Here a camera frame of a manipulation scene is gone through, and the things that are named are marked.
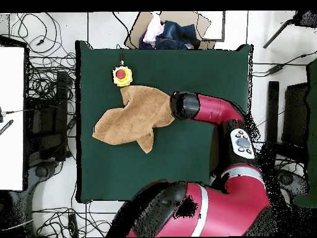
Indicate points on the tan terry towel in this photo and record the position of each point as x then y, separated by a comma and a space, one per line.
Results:
133, 119

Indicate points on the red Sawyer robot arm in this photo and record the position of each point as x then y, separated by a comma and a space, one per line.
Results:
215, 109

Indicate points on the dark green tablecloth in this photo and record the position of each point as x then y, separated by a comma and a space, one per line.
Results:
173, 153

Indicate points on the yellow emergency stop button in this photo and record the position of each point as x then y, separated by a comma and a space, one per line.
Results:
121, 75

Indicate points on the blue denim jeans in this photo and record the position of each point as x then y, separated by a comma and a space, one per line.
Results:
175, 34

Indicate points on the pale pink garment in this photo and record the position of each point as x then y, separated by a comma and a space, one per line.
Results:
152, 31

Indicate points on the black metal stand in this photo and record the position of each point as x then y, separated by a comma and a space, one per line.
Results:
272, 111
62, 99

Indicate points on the brown cardboard box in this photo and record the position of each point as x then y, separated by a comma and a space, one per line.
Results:
188, 18

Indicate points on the white desk top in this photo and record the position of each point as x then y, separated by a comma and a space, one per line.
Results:
11, 119

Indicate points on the green fabric sheet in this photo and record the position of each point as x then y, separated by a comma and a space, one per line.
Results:
312, 124

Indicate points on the black tripod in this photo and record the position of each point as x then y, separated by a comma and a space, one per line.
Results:
304, 19

